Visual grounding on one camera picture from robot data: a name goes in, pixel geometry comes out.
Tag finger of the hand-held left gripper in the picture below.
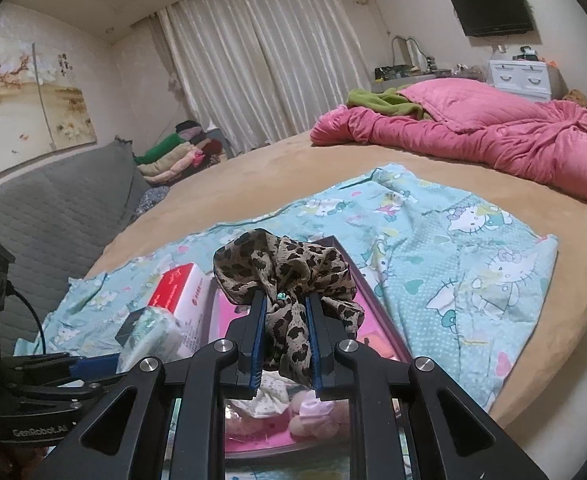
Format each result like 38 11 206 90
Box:
2 379 108 402
2 352 120 379

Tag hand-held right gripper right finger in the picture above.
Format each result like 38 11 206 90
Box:
305 291 549 480

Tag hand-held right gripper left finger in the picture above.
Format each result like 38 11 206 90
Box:
46 287 269 480

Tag white floral cloth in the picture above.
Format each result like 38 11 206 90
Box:
250 375 295 419

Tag green white wet wipes pack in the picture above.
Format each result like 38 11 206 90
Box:
117 306 187 374

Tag pink socks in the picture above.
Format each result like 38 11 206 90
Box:
288 392 345 441

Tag leopard print scrunchie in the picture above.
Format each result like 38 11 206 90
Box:
213 228 365 387

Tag shallow purple box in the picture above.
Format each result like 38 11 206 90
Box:
208 235 415 461

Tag pink and blue book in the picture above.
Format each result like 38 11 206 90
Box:
217 290 405 456

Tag red tissue box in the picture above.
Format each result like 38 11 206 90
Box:
148 262 220 359

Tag grey quilted headboard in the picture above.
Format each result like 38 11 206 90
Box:
0 137 148 356

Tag blue cartoon cat printed blanket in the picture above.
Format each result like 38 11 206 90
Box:
40 162 560 413

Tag round tan bed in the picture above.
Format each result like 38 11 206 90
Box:
80 130 587 461

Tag dark floral cloth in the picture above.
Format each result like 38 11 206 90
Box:
133 186 172 224

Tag stack of folded clothes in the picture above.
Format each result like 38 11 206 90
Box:
133 120 227 187

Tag green cloth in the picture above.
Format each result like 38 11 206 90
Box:
346 87 434 122

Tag white curtain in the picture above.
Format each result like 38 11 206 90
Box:
156 0 374 154

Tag pink quilt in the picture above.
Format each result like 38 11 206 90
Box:
311 77 587 204

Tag cluttered side table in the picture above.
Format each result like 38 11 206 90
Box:
373 62 489 84

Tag grey handbag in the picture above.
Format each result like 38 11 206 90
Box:
391 35 425 69

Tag white drawer cabinet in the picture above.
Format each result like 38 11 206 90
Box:
488 59 563 102

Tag black television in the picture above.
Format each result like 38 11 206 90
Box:
447 0 535 38

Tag black cable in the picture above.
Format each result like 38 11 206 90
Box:
7 287 45 357

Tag flower wall painting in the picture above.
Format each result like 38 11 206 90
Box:
0 35 99 187

